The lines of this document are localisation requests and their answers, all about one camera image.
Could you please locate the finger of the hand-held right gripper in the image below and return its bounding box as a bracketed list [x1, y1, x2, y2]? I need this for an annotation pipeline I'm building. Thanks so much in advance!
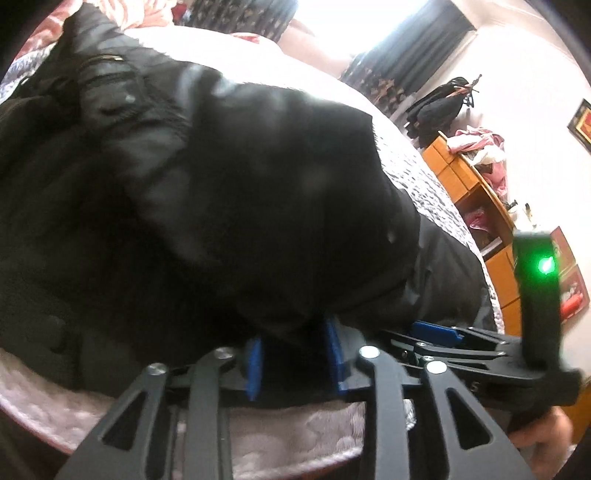
[381, 322, 509, 354]
[401, 354, 514, 374]

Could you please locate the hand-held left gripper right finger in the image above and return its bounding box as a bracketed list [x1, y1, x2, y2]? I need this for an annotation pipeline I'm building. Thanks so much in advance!
[323, 316, 536, 480]

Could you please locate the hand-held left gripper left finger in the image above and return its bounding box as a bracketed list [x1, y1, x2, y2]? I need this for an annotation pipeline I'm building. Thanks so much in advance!
[54, 337, 266, 480]

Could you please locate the black padded jacket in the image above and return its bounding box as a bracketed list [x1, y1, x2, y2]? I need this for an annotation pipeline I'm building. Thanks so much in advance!
[0, 4, 498, 411]

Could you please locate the person's right hand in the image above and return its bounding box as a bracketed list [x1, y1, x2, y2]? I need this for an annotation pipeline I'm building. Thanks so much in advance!
[512, 408, 574, 463]

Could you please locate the red printed box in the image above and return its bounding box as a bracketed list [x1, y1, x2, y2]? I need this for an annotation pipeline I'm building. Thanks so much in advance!
[549, 226, 591, 320]

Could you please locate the book in cabinet shelf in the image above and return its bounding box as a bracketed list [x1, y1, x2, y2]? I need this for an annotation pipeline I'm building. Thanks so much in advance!
[479, 237, 507, 258]

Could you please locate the pink cloth in cabinet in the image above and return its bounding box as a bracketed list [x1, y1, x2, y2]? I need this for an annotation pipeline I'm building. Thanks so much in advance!
[465, 207, 491, 232]

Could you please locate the orange wooden cabinet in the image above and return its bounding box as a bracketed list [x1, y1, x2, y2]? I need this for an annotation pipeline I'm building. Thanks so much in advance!
[421, 131, 591, 418]

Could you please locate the white crumpled garment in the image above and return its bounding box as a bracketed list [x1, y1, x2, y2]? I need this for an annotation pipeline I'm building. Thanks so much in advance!
[470, 147, 503, 168]

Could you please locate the pile of pink clothes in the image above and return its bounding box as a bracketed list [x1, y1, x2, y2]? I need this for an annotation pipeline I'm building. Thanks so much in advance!
[447, 126, 508, 195]

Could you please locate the black hanging jacket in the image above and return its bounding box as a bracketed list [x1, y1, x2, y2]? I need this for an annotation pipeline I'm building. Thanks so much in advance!
[404, 78, 466, 149]

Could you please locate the wooden coat rack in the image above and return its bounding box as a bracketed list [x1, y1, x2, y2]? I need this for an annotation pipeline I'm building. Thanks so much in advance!
[443, 73, 484, 110]

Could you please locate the dark patterned curtain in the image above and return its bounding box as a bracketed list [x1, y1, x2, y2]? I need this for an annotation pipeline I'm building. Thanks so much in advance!
[190, 0, 297, 43]
[342, 0, 477, 118]

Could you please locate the pink bed sheet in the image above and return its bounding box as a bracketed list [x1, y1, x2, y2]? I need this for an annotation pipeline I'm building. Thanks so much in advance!
[0, 25, 386, 468]

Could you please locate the pink fleece blanket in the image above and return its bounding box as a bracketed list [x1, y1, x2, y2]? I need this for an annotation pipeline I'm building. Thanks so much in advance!
[28, 0, 178, 43]

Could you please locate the framed red wall picture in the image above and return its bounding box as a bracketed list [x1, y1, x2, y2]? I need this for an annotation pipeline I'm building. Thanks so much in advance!
[566, 99, 591, 151]

